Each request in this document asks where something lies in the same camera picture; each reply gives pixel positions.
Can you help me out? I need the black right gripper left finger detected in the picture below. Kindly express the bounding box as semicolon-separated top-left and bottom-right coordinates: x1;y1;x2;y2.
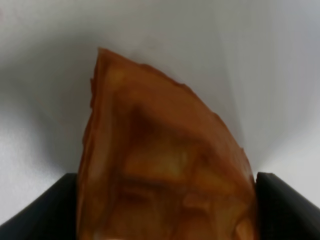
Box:
0;173;77;240

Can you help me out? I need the orange waffle slice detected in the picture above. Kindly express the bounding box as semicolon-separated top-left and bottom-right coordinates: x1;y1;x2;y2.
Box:
76;48;259;240

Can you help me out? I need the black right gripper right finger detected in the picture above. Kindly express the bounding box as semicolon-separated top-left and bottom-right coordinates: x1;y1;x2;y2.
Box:
256;172;320;240

